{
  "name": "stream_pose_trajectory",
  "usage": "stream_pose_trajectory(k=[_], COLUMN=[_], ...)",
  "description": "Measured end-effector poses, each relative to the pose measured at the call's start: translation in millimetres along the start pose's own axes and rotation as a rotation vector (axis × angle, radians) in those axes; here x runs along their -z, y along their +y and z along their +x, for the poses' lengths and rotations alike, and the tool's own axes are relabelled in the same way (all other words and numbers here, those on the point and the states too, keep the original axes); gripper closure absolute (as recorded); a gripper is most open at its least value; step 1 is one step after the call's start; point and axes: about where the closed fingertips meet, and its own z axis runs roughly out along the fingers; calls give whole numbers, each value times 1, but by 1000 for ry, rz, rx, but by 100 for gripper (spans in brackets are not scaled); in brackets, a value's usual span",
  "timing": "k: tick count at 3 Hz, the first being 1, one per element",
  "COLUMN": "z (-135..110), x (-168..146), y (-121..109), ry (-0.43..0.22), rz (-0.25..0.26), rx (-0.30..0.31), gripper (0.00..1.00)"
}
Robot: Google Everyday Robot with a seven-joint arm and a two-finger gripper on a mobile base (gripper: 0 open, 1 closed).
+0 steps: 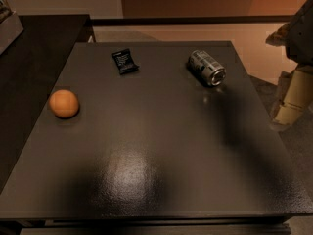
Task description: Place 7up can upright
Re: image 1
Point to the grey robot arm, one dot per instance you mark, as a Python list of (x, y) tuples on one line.
[(295, 89)]

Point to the silver 7up soda can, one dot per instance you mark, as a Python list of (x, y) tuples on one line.
[(211, 71)]

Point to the black snack packet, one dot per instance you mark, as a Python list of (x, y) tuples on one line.
[(124, 61)]

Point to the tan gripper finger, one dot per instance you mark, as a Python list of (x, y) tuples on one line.
[(279, 37), (294, 95)]

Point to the grey box on side table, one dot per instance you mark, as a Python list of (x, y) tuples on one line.
[(10, 25)]

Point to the dark side table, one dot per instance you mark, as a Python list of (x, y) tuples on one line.
[(29, 69)]

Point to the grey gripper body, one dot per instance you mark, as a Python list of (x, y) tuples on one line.
[(301, 36)]

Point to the orange round fruit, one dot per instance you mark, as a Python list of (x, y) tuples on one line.
[(64, 104)]

